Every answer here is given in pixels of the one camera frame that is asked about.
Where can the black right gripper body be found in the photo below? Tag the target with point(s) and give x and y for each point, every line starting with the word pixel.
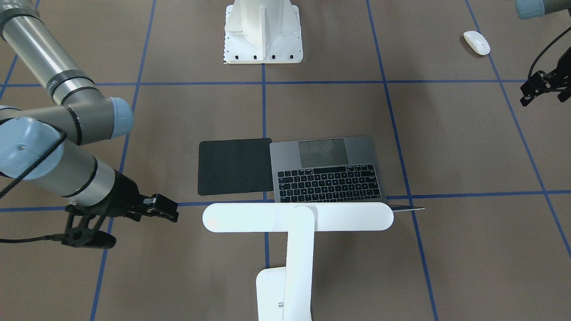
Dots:
pixel 126 192

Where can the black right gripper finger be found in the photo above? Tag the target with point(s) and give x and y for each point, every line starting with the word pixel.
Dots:
pixel 158 205

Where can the black cloth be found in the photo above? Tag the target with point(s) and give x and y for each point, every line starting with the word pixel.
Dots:
pixel 234 166

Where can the grey laptop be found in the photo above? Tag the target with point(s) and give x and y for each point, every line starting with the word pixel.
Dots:
pixel 341 169

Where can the white computer mouse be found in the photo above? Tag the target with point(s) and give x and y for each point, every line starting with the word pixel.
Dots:
pixel 477 42

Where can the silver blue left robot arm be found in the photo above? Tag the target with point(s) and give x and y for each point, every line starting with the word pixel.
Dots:
pixel 528 9

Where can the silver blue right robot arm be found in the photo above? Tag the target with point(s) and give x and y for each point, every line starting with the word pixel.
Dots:
pixel 44 146

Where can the white desk lamp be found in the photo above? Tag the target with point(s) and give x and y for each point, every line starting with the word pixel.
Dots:
pixel 284 294

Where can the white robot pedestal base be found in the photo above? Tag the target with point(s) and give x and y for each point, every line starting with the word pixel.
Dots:
pixel 262 32

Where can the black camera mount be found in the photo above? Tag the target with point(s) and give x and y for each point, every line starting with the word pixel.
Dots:
pixel 541 82

